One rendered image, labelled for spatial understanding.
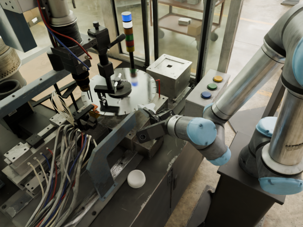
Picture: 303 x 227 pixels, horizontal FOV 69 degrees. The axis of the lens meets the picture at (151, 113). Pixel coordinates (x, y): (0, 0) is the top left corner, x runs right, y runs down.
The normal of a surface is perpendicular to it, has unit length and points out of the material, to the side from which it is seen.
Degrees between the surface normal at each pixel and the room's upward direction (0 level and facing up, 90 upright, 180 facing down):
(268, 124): 8
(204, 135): 58
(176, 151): 0
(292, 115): 95
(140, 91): 0
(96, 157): 90
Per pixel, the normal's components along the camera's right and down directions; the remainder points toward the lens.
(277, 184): -0.18, 0.78
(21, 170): 0.83, 0.36
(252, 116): -0.04, -0.71
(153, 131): 0.02, 0.25
